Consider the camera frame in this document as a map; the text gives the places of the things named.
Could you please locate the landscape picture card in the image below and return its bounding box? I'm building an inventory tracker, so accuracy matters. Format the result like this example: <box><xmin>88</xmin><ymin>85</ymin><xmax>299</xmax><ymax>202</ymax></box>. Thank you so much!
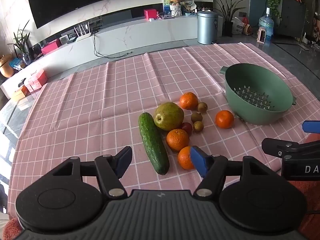
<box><xmin>162</xmin><ymin>0</ymin><xmax>173</xmax><ymax>15</ymax></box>

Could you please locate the red tomato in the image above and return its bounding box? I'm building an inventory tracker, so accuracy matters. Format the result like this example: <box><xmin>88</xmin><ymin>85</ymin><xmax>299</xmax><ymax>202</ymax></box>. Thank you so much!
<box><xmin>180</xmin><ymin>122</ymin><xmax>193</xmax><ymax>137</ymax></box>

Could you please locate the black television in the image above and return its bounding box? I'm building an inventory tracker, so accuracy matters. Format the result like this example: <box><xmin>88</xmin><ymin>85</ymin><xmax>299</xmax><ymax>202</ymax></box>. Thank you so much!
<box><xmin>26</xmin><ymin>0</ymin><xmax>127</xmax><ymax>29</ymax></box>

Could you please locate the orange gourd ornament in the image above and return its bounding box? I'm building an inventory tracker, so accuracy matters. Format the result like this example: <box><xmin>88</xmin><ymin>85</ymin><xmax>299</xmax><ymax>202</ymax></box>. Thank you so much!
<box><xmin>0</xmin><ymin>54</ymin><xmax>16</xmax><ymax>78</ymax></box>

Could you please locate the dark grey cabinet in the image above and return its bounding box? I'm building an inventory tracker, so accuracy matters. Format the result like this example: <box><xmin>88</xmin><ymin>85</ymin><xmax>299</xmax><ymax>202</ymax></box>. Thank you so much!
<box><xmin>277</xmin><ymin>0</ymin><xmax>312</xmax><ymax>37</ymax></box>

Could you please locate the small pink white heater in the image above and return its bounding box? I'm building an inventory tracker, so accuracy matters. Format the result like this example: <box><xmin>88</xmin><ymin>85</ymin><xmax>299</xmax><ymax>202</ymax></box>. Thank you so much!
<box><xmin>257</xmin><ymin>27</ymin><xmax>267</xmax><ymax>43</ymax></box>

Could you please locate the white tv cabinet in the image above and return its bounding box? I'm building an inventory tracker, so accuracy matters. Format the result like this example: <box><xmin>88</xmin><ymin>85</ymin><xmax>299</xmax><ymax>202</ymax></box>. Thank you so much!
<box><xmin>0</xmin><ymin>12</ymin><xmax>200</xmax><ymax>100</ymax></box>

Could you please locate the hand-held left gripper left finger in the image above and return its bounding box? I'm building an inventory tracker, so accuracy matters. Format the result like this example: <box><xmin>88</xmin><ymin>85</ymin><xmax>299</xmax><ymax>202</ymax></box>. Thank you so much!
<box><xmin>51</xmin><ymin>145</ymin><xmax>133</xmax><ymax>198</ymax></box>

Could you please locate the yellow-green pear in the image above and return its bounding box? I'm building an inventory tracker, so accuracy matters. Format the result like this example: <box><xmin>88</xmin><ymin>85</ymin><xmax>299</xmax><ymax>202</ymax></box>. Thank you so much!
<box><xmin>154</xmin><ymin>102</ymin><xmax>185</xmax><ymax>131</ymax></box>

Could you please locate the grey metal trash can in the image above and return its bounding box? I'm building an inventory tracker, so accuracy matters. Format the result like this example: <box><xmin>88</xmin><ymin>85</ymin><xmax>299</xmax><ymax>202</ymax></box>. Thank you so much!
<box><xmin>197</xmin><ymin>11</ymin><xmax>219</xmax><ymax>45</ymax></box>

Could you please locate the blue water bottle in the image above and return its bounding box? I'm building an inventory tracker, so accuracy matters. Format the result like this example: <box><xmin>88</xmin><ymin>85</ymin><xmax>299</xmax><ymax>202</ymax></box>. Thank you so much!
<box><xmin>258</xmin><ymin>7</ymin><xmax>274</xmax><ymax>42</ymax></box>

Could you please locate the white plastic bag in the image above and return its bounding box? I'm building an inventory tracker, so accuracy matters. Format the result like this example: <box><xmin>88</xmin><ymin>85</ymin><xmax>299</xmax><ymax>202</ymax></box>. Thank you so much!
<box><xmin>231</xmin><ymin>17</ymin><xmax>245</xmax><ymax>35</ymax></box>

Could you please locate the black power cable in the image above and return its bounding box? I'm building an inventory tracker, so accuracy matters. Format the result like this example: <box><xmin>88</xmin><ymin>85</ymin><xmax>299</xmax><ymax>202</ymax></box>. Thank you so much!
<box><xmin>93</xmin><ymin>31</ymin><xmax>133</xmax><ymax>59</ymax></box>

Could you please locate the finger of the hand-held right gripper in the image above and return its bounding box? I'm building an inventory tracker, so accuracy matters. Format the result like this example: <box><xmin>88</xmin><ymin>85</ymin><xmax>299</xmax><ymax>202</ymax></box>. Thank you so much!
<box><xmin>261</xmin><ymin>138</ymin><xmax>320</xmax><ymax>159</ymax></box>
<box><xmin>302</xmin><ymin>121</ymin><xmax>320</xmax><ymax>133</ymax></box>

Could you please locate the green colander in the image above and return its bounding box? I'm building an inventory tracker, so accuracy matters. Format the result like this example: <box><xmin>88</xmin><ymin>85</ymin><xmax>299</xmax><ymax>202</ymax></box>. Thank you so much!
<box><xmin>220</xmin><ymin>63</ymin><xmax>297</xmax><ymax>125</ymax></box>

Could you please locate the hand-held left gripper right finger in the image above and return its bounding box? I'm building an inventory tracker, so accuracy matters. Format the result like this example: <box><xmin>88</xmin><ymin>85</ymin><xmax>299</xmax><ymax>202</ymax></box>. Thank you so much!
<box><xmin>190</xmin><ymin>145</ymin><xmax>278</xmax><ymax>198</ymax></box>

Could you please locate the stack of red boxes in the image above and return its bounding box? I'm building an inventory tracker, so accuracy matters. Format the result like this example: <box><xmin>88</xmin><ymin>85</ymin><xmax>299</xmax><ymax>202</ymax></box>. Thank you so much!
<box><xmin>24</xmin><ymin>69</ymin><xmax>48</xmax><ymax>93</ymax></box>

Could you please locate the potted leafy plant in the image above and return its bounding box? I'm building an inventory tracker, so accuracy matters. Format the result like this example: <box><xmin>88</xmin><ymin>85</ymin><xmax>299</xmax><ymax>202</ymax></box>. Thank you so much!
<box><xmin>8</xmin><ymin>20</ymin><xmax>33</xmax><ymax>65</ymax></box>

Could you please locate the pink box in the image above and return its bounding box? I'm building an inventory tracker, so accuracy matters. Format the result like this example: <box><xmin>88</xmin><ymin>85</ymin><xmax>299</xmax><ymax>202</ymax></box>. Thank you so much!
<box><xmin>41</xmin><ymin>40</ymin><xmax>62</xmax><ymax>55</ymax></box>

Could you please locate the green cucumber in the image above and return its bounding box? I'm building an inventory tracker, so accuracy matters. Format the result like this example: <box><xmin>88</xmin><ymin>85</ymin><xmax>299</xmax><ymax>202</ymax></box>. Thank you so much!
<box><xmin>139</xmin><ymin>112</ymin><xmax>170</xmax><ymax>175</ymax></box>

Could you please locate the orange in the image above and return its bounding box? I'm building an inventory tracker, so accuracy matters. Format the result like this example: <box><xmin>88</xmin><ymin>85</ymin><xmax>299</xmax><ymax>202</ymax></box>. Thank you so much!
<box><xmin>180</xmin><ymin>92</ymin><xmax>199</xmax><ymax>110</ymax></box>
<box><xmin>215</xmin><ymin>110</ymin><xmax>235</xmax><ymax>129</ymax></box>
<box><xmin>166</xmin><ymin>129</ymin><xmax>190</xmax><ymax>152</ymax></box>
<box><xmin>178</xmin><ymin>146</ymin><xmax>198</xmax><ymax>170</ymax></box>

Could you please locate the potted plant in black pot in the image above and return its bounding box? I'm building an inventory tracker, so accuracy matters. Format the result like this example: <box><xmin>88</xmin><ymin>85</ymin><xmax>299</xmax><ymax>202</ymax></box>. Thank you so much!
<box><xmin>207</xmin><ymin>0</ymin><xmax>250</xmax><ymax>37</ymax></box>

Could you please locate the white router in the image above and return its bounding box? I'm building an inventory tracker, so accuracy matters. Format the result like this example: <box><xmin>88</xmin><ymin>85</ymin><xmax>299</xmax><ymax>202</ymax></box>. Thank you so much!
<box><xmin>74</xmin><ymin>22</ymin><xmax>93</xmax><ymax>42</ymax></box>

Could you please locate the red fleece clothing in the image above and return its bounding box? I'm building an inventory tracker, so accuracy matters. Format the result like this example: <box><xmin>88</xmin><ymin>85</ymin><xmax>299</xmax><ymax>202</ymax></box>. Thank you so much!
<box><xmin>2</xmin><ymin>134</ymin><xmax>320</xmax><ymax>240</ymax></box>

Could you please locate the red box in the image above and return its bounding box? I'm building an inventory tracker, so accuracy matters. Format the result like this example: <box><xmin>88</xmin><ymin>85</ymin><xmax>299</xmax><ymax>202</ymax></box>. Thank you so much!
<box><xmin>144</xmin><ymin>9</ymin><xmax>158</xmax><ymax>20</ymax></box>

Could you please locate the pink checked tablecloth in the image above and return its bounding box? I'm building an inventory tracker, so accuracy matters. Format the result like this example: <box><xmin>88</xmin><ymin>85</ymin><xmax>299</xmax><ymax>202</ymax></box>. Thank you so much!
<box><xmin>7</xmin><ymin>42</ymin><xmax>320</xmax><ymax>215</ymax></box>

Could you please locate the brown teddy bear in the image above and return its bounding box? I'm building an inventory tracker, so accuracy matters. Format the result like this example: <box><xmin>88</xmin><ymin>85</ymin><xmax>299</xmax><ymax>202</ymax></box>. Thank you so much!
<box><xmin>169</xmin><ymin>0</ymin><xmax>182</xmax><ymax>17</ymax></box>

